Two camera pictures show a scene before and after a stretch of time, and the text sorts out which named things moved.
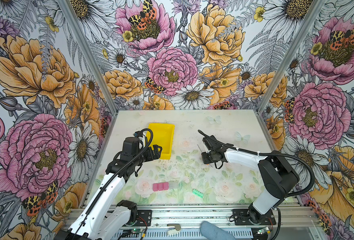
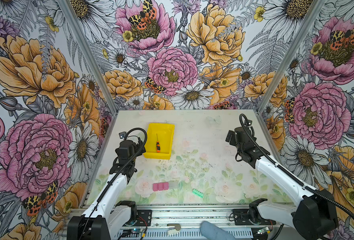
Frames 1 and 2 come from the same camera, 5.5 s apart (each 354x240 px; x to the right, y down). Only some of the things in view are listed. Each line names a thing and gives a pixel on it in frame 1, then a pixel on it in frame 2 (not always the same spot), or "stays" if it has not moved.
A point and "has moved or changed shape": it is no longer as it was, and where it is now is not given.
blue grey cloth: [209, 231] stays
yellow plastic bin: [163, 136] stays
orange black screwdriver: [199, 149] has moved or changed shape
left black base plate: [144, 217] stays
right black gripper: [204, 157] to [231, 141]
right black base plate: [241, 217] stays
